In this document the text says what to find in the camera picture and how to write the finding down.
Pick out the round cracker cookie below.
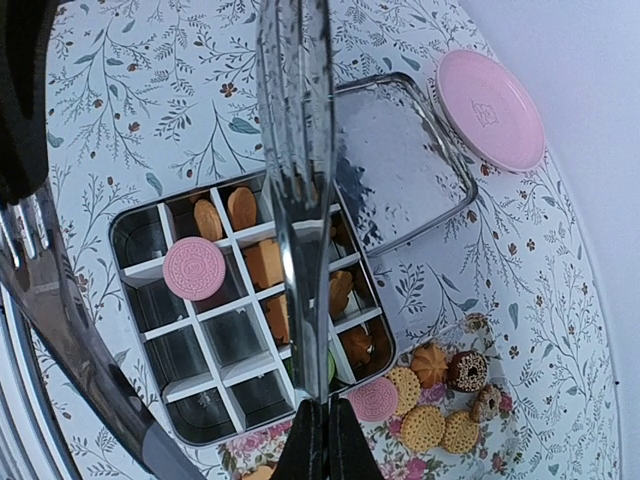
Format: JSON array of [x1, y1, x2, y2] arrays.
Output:
[[386, 366, 421, 417], [401, 406, 445, 452], [441, 410, 479, 454]]

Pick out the floral cookie tray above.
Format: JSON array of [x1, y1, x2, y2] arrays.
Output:
[[217, 312, 521, 480]]

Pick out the small swirl butter cookie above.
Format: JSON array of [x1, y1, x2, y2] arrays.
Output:
[[410, 343, 448, 389]]

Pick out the metal tongs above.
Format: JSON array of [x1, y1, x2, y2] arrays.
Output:
[[1, 1, 335, 479]]

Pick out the chocolate sprinkle donut cookie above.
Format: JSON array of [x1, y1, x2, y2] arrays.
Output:
[[447, 350, 488, 393]]

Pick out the brown flower donut cookie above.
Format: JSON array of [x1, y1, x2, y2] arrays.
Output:
[[470, 384, 504, 423]]

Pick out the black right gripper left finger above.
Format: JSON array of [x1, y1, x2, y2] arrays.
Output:
[[1, 0, 58, 205]]

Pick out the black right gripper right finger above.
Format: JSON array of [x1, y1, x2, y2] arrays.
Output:
[[282, 395, 383, 480]]

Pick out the pink sandwich cookie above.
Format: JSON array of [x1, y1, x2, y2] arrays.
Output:
[[347, 377, 398, 422], [162, 236, 226, 301]]

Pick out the green sandwich cookie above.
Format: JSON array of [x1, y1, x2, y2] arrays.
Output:
[[327, 352, 337, 388]]

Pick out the pink divided cookie tin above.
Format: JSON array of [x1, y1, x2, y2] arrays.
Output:
[[108, 169, 399, 446]]

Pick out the silver tin lid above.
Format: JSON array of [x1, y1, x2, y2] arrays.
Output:
[[334, 72, 478, 257]]

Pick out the pink plate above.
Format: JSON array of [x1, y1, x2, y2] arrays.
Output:
[[436, 50, 546, 172]]

